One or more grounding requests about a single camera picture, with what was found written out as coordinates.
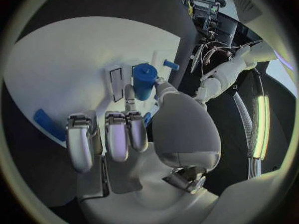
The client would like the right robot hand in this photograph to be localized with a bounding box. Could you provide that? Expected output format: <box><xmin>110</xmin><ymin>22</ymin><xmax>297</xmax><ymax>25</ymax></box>
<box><xmin>65</xmin><ymin>78</ymin><xmax>223</xmax><ymax>224</ymax></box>

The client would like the white task board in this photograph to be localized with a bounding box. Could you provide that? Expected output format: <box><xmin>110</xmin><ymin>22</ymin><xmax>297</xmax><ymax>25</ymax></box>
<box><xmin>2</xmin><ymin>16</ymin><xmax>182</xmax><ymax>148</ymax></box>

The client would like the black equipment rack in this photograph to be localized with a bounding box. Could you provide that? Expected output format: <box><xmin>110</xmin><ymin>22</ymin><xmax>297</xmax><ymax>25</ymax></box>
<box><xmin>183</xmin><ymin>0</ymin><xmax>228</xmax><ymax>40</ymax></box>

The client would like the white cable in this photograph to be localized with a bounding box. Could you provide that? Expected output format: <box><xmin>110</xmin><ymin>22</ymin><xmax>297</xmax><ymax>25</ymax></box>
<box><xmin>199</xmin><ymin>40</ymin><xmax>237</xmax><ymax>79</ymax></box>

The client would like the blue peg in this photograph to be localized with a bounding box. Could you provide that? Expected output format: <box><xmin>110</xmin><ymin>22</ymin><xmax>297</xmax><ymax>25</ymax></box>
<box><xmin>162</xmin><ymin>59</ymin><xmax>181</xmax><ymax>70</ymax></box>

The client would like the large blue cylinder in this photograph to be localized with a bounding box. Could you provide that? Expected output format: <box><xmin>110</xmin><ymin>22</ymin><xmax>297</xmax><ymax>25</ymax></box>
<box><xmin>132</xmin><ymin>63</ymin><xmax>159</xmax><ymax>101</ymax></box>

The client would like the long blue block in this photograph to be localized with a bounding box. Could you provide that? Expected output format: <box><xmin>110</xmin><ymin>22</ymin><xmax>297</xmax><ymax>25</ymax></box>
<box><xmin>32</xmin><ymin>108</ymin><xmax>68</xmax><ymax>142</ymax></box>

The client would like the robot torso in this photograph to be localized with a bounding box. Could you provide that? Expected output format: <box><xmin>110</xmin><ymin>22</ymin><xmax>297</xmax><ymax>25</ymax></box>
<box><xmin>206</xmin><ymin>59</ymin><xmax>299</xmax><ymax>195</ymax></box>

